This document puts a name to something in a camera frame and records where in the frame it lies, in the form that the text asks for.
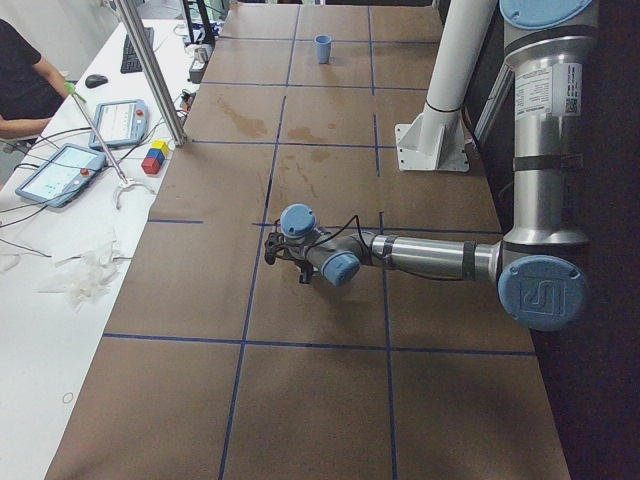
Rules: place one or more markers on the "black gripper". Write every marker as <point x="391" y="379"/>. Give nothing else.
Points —
<point x="303" y="270"/>

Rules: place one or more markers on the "blue plastic cup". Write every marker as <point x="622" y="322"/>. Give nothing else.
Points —
<point x="323" y="44"/>

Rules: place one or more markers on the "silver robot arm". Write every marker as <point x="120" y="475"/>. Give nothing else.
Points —
<point x="383" y="213"/>

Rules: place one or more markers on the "coloured cube block stack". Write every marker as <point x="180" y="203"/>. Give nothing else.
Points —
<point x="155" y="157"/>

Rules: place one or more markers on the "long reacher grabber tool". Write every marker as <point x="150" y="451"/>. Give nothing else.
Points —
<point x="126" y="183"/>

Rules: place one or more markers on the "crumpled white tissue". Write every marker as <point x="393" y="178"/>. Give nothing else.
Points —
<point x="84" y="269"/>

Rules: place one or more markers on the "far teach pendant tablet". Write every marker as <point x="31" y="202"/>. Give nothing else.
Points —
<point x="123" y="123"/>

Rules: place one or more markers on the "teach pendant tablet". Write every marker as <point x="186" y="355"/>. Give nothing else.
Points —
<point x="123" y="123"/>
<point x="63" y="176"/>

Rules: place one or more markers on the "near teach pendant tablet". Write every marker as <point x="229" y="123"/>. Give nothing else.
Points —
<point x="63" y="176"/>

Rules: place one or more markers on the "black computer mouse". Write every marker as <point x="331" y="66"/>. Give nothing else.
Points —
<point x="95" y="80"/>

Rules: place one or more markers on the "seated person in black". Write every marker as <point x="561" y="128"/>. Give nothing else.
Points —
<point x="32" y="89"/>

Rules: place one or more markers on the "white mounting post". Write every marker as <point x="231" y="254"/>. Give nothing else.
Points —
<point x="434" y="141"/>

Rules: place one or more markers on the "aluminium frame post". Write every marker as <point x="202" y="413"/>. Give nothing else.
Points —
<point x="135" y="29"/>

